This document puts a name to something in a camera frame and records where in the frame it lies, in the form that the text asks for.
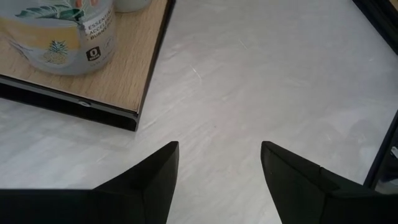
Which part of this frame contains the wooden shelf with black frame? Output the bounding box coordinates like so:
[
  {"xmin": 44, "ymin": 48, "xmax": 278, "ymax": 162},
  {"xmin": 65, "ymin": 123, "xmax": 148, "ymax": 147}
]
[{"xmin": 0, "ymin": 0, "xmax": 177, "ymax": 132}]

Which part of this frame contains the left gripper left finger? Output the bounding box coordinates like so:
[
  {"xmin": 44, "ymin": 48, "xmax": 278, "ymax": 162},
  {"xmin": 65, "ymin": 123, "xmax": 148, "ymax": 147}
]
[{"xmin": 0, "ymin": 141, "xmax": 180, "ymax": 224}]

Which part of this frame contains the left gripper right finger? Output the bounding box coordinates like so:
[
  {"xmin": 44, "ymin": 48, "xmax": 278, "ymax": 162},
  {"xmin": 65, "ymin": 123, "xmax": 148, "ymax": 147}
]
[{"xmin": 260, "ymin": 140, "xmax": 398, "ymax": 224}]

